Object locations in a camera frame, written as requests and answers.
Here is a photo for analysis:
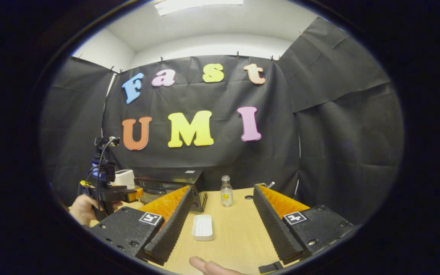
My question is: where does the clear glass bottle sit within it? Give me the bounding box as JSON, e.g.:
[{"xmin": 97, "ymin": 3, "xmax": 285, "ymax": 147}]
[{"xmin": 220, "ymin": 175, "xmax": 233, "ymax": 207}]

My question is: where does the black electric oven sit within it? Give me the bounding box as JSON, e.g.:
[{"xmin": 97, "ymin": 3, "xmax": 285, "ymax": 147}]
[{"xmin": 134, "ymin": 170, "xmax": 208, "ymax": 213}]

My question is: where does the white rectangular tray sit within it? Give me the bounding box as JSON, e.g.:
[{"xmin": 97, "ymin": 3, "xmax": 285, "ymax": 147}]
[{"xmin": 192, "ymin": 214, "xmax": 214, "ymax": 241}]

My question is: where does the black backdrop cloth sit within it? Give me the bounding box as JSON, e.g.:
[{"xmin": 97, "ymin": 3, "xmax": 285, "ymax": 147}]
[{"xmin": 40, "ymin": 17, "xmax": 404, "ymax": 226}]

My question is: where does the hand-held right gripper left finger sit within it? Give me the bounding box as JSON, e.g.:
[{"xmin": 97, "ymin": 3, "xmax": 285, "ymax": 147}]
[{"xmin": 90, "ymin": 186, "xmax": 194, "ymax": 266}]

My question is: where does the white toaster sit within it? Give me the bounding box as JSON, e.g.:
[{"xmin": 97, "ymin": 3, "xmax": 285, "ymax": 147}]
[{"xmin": 113, "ymin": 170, "xmax": 136, "ymax": 189}]

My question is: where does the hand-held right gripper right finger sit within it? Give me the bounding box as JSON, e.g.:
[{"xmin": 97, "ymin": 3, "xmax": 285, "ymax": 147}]
[{"xmin": 253, "ymin": 184, "xmax": 355, "ymax": 265}]

